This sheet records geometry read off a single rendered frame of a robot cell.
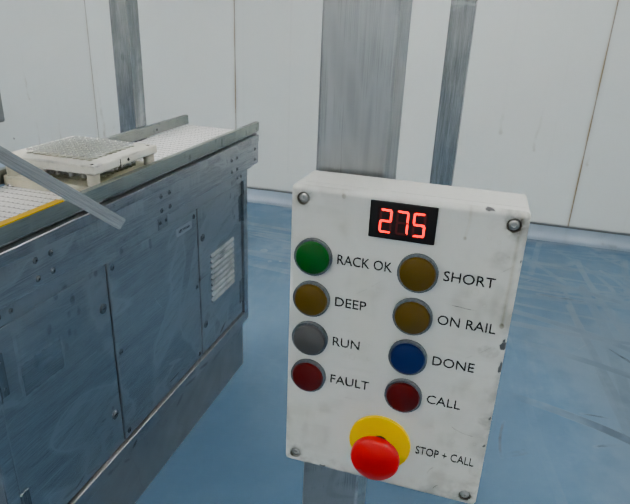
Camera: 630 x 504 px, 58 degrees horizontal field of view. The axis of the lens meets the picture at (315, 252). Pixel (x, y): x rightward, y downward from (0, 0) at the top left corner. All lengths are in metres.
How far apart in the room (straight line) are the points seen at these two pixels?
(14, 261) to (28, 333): 0.20
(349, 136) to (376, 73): 0.05
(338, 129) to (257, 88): 3.76
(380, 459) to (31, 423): 0.98
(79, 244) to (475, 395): 0.95
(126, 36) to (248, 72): 2.42
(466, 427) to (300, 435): 0.15
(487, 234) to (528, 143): 3.56
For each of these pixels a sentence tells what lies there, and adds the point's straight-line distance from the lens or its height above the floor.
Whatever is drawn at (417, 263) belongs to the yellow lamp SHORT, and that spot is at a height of 1.17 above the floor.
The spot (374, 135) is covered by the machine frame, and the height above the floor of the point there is 1.24.
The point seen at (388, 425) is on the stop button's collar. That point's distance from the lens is 0.50.
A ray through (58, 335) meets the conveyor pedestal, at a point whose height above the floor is 0.68.
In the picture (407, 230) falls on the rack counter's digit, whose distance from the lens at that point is 0.41.
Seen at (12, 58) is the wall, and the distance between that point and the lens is 5.33.
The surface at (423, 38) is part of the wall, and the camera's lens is 3.92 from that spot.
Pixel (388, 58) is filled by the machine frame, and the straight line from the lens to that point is 0.46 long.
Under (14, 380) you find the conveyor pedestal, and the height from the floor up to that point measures 0.65.
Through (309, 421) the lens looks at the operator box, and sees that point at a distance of 0.52.
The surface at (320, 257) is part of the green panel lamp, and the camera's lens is 0.43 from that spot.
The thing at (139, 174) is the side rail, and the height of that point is 0.97.
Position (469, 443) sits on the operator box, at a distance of 0.50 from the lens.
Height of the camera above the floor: 1.33
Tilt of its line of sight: 23 degrees down
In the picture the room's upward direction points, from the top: 2 degrees clockwise
